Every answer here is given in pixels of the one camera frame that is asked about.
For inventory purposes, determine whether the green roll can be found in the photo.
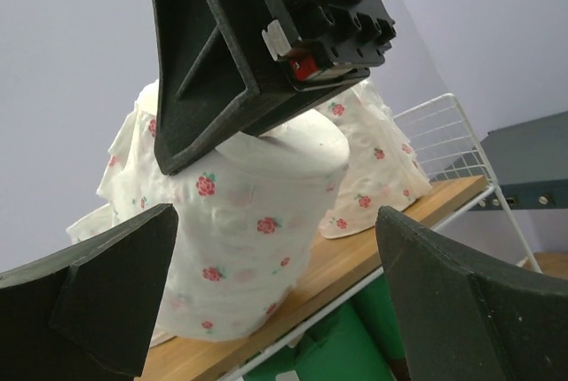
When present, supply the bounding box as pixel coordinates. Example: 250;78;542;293
243;303;393;381
351;275;405;360

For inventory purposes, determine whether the pink dotted roll front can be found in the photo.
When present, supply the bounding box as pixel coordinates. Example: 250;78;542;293
316;79;431;240

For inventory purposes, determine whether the green roll front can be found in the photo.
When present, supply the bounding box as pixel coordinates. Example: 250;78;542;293
351;275;405;360

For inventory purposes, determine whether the dark green metal box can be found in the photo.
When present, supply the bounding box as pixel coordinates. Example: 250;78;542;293
430;110;568;211

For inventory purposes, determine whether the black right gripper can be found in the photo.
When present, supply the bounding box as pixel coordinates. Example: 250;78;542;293
260;0;397;91

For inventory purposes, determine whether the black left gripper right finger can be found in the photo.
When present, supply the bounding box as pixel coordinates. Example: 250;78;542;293
375;207;567;380

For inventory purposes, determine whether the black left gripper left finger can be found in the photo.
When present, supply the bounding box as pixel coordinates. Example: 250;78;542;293
1;204;178;380

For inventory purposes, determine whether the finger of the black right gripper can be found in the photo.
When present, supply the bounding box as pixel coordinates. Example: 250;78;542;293
153;0;367;176

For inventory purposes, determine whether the pink dotted roll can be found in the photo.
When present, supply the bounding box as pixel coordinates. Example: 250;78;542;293
316;79;431;240
156;110;350;342
67;81;176;244

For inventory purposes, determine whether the wooden board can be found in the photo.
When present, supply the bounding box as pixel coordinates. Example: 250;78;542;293
534;252;568;280

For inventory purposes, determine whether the green roll back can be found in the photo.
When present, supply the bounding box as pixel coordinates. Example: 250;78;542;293
243;303;393;381

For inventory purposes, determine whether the white wire wooden shelf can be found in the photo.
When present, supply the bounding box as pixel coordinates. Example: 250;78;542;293
142;93;540;380

